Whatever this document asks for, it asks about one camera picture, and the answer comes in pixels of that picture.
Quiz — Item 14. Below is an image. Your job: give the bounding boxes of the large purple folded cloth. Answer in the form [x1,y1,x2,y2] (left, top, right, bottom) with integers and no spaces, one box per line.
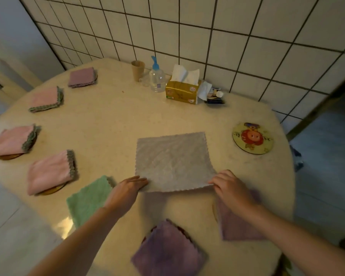
[131,218,208,276]

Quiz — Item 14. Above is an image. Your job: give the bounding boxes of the small dark cluttered items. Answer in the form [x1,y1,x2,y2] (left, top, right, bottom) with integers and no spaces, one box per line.
[204,87,225,105]

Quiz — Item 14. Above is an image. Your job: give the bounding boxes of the person's left forearm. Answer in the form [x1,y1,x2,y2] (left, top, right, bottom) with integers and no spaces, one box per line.
[27,207,122,276]

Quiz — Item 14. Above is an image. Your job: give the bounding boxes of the person's right hand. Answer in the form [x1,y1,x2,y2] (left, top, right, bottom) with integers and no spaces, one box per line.
[208,169,259,218]

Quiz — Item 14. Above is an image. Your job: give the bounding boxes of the person's right forearm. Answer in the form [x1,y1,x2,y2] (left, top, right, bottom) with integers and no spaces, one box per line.
[238,203,345,276]

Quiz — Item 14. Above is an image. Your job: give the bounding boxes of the small purple folded cloth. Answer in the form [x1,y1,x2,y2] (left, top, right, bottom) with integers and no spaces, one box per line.
[68,67,98,88]

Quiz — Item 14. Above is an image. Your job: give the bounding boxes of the loose white tissue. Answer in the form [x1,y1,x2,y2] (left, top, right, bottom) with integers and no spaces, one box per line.
[197,80,213,101]

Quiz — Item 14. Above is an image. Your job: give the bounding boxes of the pink folded cloth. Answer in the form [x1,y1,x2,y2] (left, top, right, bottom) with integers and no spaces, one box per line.
[28,86,64,113]
[0,124,41,158]
[27,149,78,196]

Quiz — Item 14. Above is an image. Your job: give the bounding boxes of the round wooden coaster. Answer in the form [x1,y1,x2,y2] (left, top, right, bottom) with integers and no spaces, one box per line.
[0,153,25,161]
[37,182,68,196]

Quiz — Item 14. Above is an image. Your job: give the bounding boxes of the blue patterned stool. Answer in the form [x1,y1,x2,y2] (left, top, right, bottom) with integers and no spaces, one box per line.
[289,145,304,172]

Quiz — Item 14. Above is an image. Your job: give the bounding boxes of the green folded cloth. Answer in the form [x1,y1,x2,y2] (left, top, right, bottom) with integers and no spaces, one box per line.
[66,175,116,229]

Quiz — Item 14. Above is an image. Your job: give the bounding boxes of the brown paper cup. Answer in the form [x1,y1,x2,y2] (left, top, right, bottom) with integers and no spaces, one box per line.
[131,60,146,82]

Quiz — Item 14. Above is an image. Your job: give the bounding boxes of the grey cloth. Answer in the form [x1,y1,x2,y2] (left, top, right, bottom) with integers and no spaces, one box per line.
[135,132,218,193]

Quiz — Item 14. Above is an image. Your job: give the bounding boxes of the clear spray bottle blue top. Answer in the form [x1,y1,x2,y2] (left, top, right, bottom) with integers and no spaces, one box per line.
[149,56,167,93]

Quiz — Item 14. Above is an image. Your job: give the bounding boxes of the round cartoon print coaster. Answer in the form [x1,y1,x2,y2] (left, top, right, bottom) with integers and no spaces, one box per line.
[232,122,274,155]

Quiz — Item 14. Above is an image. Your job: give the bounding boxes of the gold tissue box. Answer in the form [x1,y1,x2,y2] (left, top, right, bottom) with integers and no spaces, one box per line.
[165,64,203,105]

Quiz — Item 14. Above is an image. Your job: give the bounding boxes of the person's left hand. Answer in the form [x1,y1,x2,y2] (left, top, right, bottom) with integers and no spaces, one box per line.
[103,176,149,219]

